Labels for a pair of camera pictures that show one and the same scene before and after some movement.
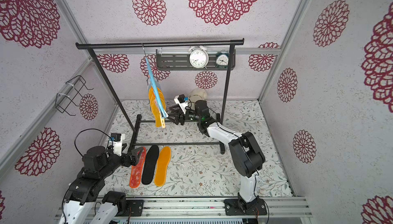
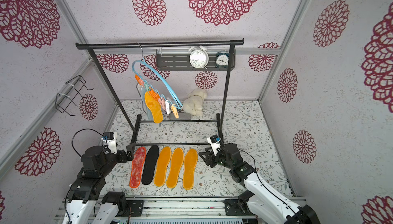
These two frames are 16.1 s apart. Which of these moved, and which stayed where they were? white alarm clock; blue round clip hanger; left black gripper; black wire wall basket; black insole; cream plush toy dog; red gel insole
Moved: blue round clip hanger; left black gripper
Stayed: red gel insole; white alarm clock; cream plush toy dog; black wire wall basket; black insole
